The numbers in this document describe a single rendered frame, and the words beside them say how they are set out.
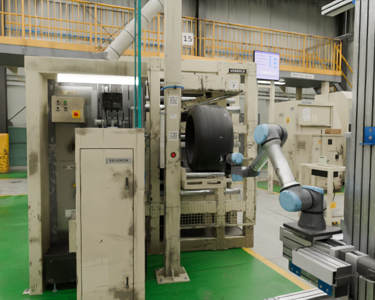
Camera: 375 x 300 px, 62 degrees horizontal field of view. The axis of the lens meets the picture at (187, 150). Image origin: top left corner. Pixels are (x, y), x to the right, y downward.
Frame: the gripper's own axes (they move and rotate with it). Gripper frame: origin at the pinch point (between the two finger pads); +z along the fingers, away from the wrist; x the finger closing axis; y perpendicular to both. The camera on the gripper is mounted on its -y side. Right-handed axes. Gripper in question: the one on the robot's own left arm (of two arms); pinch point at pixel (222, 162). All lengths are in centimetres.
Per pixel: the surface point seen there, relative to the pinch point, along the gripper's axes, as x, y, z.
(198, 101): 4, 61, 58
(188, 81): 17, 75, 42
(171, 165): 35.9, -0.8, 25.4
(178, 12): 31, 123, 10
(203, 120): 13.0, 33.6, 4.2
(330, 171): -192, -10, 132
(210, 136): 8.8, 20.5, 1.1
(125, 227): 75, -39, -38
